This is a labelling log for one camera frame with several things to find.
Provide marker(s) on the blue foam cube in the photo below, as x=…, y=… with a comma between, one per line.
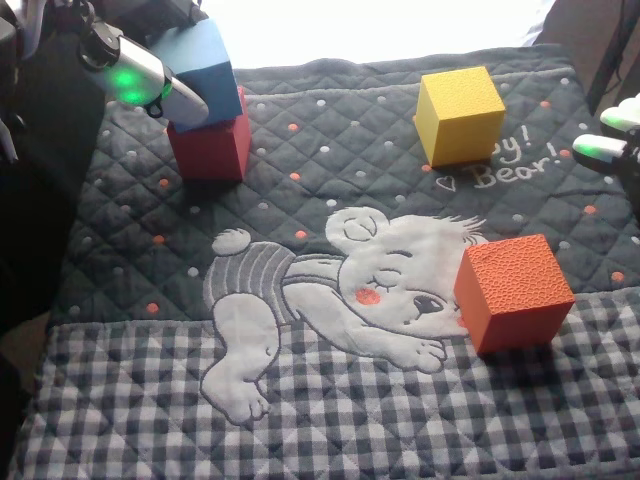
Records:
x=210, y=90

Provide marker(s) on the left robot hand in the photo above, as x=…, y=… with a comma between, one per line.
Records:
x=130, y=75

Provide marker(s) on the red foam cube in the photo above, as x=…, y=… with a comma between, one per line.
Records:
x=210, y=155

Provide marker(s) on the yellow foam cube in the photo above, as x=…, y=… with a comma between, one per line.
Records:
x=465, y=130

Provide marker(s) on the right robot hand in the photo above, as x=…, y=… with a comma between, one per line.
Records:
x=600, y=149

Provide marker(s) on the black slanted pole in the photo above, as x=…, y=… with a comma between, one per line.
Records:
x=612, y=50

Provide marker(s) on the grey quilt with bear print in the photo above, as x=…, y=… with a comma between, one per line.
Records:
x=350, y=425

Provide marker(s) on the orange foam cube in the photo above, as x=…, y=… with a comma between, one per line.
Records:
x=520, y=310

